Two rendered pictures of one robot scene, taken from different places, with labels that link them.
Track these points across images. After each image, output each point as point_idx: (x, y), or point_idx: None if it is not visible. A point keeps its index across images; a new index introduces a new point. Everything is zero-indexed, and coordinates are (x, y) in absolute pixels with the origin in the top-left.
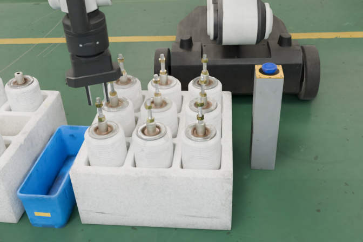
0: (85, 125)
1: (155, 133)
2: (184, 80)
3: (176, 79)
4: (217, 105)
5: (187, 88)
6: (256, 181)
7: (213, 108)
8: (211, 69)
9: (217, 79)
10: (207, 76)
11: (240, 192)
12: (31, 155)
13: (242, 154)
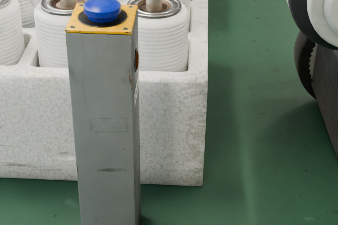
0: (230, 33)
1: None
2: (320, 70)
3: None
4: (63, 16)
5: (318, 90)
6: (53, 216)
7: (48, 9)
8: (337, 77)
9: (169, 19)
10: None
11: (28, 192)
12: None
13: (141, 202)
